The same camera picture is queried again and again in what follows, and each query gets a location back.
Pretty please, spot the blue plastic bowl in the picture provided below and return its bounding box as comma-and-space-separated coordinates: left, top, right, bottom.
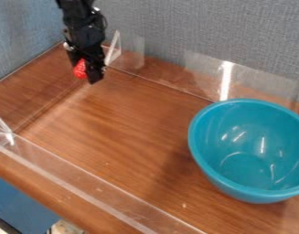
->
187, 99, 299, 204

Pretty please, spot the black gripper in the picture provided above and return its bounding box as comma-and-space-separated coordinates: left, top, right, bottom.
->
64, 22, 107, 84

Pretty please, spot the clear acrylic barrier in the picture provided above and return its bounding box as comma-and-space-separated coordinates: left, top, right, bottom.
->
99, 36, 299, 110
0, 117, 206, 234

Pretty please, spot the red strawberry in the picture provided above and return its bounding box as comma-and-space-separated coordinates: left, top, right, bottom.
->
73, 58, 87, 80

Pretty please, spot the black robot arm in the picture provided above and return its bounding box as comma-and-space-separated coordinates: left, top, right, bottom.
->
55, 0, 107, 84

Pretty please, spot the clear acrylic back barrier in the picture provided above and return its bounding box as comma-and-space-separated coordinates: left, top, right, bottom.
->
99, 36, 299, 110

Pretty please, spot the clear acrylic front barrier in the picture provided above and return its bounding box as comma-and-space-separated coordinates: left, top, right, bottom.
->
0, 117, 206, 234

